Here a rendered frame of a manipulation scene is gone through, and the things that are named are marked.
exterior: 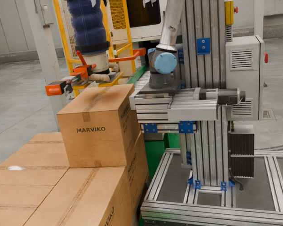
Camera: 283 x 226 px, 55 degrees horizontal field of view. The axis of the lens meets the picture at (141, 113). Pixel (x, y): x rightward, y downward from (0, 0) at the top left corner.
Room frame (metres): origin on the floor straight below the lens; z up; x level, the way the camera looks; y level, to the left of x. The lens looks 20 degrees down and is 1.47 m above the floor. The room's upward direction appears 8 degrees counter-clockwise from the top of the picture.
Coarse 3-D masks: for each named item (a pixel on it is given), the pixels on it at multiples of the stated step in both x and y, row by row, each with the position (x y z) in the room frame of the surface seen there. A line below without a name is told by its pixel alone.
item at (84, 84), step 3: (84, 81) 1.84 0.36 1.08; (87, 81) 1.84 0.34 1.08; (81, 84) 1.76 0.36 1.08; (84, 84) 1.77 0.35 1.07; (87, 84) 1.78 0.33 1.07; (72, 87) 1.74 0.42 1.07; (75, 87) 1.74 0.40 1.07; (78, 87) 1.74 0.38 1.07; (81, 87) 1.73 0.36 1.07; (84, 87) 1.73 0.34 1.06
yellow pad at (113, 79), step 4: (120, 72) 1.99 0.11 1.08; (112, 76) 1.88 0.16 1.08; (116, 76) 1.87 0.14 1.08; (120, 76) 1.91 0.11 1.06; (112, 80) 1.75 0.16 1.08; (116, 80) 1.79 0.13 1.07; (100, 84) 1.71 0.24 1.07; (104, 84) 1.70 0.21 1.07; (108, 84) 1.70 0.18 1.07; (112, 84) 1.69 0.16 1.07
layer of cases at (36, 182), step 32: (32, 160) 1.83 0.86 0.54; (64, 160) 1.76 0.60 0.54; (0, 192) 1.45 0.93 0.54; (32, 192) 1.41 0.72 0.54; (64, 192) 1.36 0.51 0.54; (96, 192) 1.32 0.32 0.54; (128, 192) 1.53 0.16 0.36; (0, 224) 1.16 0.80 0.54; (32, 224) 1.12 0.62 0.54; (64, 224) 1.09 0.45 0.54; (96, 224) 1.06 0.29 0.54; (128, 224) 1.43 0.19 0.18
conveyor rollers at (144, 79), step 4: (144, 72) 4.42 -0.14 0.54; (148, 72) 4.32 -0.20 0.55; (144, 76) 4.07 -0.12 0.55; (148, 76) 4.05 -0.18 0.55; (140, 80) 3.89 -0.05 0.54; (144, 80) 3.87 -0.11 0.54; (148, 80) 3.78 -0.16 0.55; (136, 84) 3.64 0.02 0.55; (140, 84) 3.62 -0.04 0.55; (144, 84) 3.60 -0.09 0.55; (136, 88) 3.45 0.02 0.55; (140, 88) 3.43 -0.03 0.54
